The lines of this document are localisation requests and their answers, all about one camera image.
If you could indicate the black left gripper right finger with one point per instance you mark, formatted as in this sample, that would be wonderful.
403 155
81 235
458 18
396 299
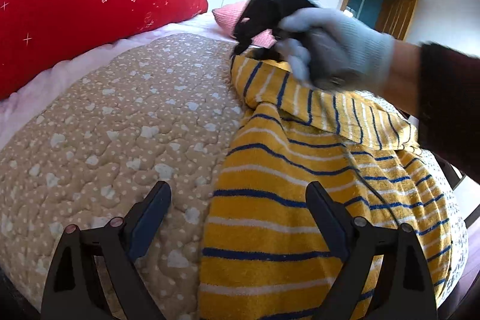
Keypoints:
404 288

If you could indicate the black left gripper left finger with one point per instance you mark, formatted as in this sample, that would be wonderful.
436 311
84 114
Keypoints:
73 288

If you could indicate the yellow striped knit sweater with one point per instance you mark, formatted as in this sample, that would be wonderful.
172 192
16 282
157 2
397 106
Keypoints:
263 255

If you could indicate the dark sleeved right forearm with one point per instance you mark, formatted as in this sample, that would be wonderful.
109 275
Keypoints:
440 87

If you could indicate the grey gloved right hand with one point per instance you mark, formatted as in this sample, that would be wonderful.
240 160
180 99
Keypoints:
328 50

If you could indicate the brown wooden door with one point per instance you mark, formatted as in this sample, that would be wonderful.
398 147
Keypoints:
395 17

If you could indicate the beige quilted bedspread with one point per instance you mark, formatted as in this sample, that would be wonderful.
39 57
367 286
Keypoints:
166 111

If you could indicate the white bed sheet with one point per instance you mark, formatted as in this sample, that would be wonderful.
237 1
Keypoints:
36 95

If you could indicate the red embroidered pillow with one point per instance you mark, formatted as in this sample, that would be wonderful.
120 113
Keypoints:
37 34

